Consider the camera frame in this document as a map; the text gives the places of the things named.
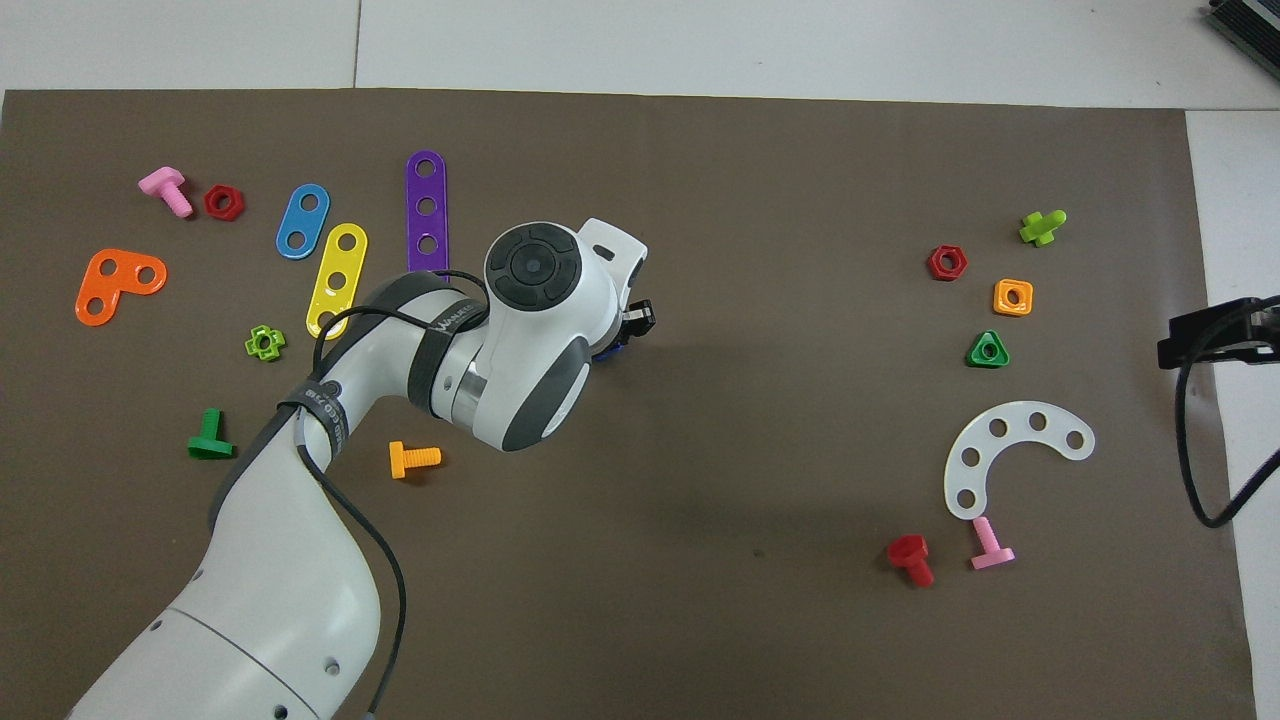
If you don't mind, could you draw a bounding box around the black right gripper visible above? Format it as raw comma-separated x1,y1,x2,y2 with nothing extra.
1158,296,1280,370

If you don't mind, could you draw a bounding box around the lime green cross screw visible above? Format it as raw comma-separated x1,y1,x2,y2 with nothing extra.
1018,209,1068,248

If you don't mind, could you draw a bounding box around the yellow-orange screw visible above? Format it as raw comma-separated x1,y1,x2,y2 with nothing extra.
389,440,443,480

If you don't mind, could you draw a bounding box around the pink square-head screw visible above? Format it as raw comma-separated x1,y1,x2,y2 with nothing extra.
969,516,1017,572
138,166,196,220

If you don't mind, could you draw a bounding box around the red hex-head screw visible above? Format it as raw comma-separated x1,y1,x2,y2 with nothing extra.
886,534,936,589

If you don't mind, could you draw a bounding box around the dark green screw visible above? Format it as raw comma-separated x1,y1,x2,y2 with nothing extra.
187,407,237,461

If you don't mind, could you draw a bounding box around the white curved five-hole plate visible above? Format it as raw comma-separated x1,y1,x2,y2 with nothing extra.
943,401,1097,521

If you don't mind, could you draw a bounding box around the purple four-hole plate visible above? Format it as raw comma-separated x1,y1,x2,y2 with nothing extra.
405,150,451,277

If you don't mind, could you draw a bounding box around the brown table mat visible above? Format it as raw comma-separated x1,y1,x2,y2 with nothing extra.
0,88,1259,720

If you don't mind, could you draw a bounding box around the yellow three-hole plate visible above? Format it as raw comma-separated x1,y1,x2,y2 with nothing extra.
305,222,369,342

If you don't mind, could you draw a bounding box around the dark ridged device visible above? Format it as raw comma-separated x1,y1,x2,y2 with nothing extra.
1203,0,1280,53

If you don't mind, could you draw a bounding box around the blue two-hole plate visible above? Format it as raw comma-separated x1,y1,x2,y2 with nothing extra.
275,183,331,261

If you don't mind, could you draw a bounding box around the orange angled three-hole plate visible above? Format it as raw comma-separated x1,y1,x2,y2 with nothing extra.
75,248,169,327

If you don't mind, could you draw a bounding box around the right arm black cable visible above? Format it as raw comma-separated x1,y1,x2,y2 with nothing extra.
1174,298,1280,530

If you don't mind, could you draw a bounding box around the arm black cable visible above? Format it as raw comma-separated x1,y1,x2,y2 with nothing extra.
1174,298,1280,530
278,268,491,719

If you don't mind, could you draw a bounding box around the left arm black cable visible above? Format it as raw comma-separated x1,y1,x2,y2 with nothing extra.
278,268,491,719

